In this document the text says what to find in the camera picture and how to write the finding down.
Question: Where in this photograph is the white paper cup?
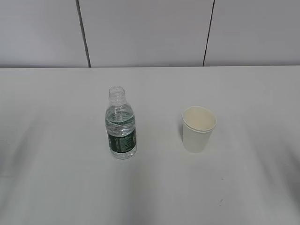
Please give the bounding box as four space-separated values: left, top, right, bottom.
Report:
182 106 217 153

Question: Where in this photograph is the clear water bottle green label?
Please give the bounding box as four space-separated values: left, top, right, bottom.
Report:
105 86 137 160

